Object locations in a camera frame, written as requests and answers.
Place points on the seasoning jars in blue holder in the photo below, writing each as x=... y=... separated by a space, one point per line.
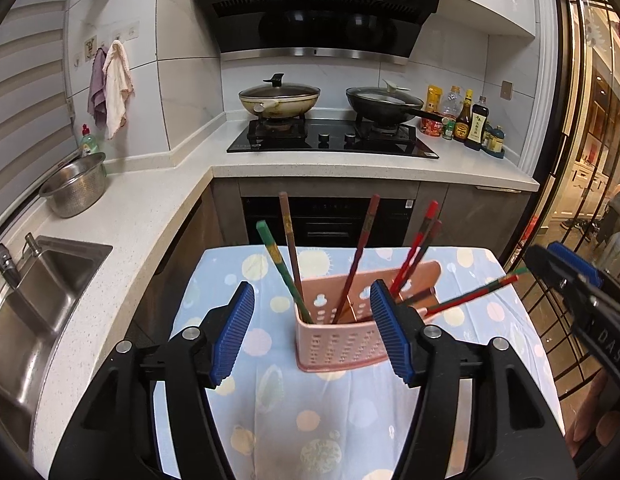
x=495 y=142

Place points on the white hanging cloth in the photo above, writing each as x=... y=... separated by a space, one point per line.
x=117 y=90

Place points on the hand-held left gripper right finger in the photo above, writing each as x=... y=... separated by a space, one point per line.
x=390 y=330

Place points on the white wall outlet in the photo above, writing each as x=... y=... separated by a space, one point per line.
x=132 y=30

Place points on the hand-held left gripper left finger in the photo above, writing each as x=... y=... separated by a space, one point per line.
x=235 y=335

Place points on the dark soy sauce bottle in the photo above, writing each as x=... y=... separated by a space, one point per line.
x=477 y=125

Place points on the stainless steel bowl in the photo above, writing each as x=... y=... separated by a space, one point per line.
x=75 y=185

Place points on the black gas stove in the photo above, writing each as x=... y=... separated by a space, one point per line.
x=330 y=137

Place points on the chrome soap pump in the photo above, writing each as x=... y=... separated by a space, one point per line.
x=32 y=247

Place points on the dark red chopstick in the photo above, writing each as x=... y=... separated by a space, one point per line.
x=362 y=240

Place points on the clear plastic bottle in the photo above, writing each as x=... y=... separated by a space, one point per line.
x=452 y=105

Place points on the glass door with black grid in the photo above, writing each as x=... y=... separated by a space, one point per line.
x=565 y=160

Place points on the white window blind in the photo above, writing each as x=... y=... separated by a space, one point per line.
x=25 y=85

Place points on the brown wall switch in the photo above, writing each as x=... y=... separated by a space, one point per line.
x=507 y=90

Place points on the purple hanging cloth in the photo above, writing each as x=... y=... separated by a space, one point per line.
x=96 y=90

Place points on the red instant noodle cup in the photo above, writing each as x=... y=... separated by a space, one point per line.
x=432 y=130

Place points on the glass lid with white knob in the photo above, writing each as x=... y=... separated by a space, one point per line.
x=382 y=94

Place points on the brown wooden chopstick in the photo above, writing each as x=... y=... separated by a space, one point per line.
x=288 y=235

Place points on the glass lid with black knob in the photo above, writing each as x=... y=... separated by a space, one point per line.
x=279 y=90

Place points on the small green cap jar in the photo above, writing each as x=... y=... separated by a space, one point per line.
x=449 y=130

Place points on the yellow seasoning packet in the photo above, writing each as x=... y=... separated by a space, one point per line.
x=434 y=97

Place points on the black built-in oven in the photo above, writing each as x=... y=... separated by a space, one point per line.
x=330 y=220

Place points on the chrome faucet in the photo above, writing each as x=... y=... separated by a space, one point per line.
x=5 y=265

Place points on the beige wok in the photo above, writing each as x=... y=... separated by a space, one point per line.
x=280 y=107

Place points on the dark base cabinet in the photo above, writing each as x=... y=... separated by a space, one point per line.
x=470 y=220

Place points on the green dish soap bottle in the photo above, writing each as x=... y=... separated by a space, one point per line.
x=89 y=144

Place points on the pink perforated utensil basket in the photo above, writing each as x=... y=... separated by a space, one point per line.
x=340 y=345

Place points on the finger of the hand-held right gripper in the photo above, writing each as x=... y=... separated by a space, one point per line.
x=572 y=260
x=545 y=265

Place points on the blue planet print tablecloth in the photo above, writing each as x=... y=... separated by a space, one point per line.
x=310 y=420

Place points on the stainless steel sink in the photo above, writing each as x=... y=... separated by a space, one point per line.
x=40 y=310

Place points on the black wok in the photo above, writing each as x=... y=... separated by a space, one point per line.
x=385 y=112

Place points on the black range hood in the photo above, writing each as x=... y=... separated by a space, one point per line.
x=315 y=10

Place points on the person's right hand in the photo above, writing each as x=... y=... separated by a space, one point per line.
x=587 y=410

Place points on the dark green chopstick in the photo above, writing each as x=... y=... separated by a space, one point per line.
x=415 y=297

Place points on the red and green chopstick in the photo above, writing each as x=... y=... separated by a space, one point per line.
x=470 y=296

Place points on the maroon chopstick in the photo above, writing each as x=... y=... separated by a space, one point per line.
x=430 y=240

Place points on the decorated wall hook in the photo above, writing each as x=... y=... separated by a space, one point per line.
x=91 y=46

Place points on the brown bottle with yellow cap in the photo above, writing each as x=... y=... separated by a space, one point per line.
x=462 y=125

